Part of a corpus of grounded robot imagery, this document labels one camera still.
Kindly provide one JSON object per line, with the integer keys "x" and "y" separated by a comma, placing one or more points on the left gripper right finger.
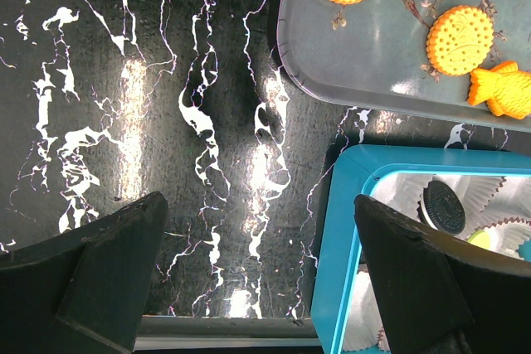
{"x": 439, "y": 294}

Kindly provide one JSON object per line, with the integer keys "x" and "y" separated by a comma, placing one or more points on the floral glass tray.
{"x": 373, "y": 54}

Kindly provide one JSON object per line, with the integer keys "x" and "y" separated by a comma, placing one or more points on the orange fish cookie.
{"x": 505, "y": 89}

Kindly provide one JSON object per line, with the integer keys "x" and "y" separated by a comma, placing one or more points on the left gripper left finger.
{"x": 83, "y": 291}

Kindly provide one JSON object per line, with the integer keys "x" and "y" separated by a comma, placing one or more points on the black sandwich cookie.
{"x": 441, "y": 209}

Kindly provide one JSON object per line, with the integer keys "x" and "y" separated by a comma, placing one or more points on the teal cookie tin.
{"x": 493, "y": 187}

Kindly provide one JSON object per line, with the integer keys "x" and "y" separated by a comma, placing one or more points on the green round cookie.
{"x": 481, "y": 239}

